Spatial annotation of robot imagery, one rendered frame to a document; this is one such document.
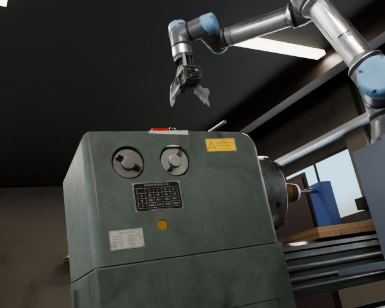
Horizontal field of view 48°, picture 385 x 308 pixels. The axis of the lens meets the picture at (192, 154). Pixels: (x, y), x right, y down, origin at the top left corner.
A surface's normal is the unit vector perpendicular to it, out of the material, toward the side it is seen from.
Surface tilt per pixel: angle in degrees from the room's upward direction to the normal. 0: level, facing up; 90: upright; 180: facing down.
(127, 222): 90
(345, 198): 90
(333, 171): 90
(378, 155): 90
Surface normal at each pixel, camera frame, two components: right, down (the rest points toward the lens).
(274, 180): 0.36, -0.43
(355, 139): -0.86, -0.01
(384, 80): -0.38, -0.11
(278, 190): 0.40, -0.21
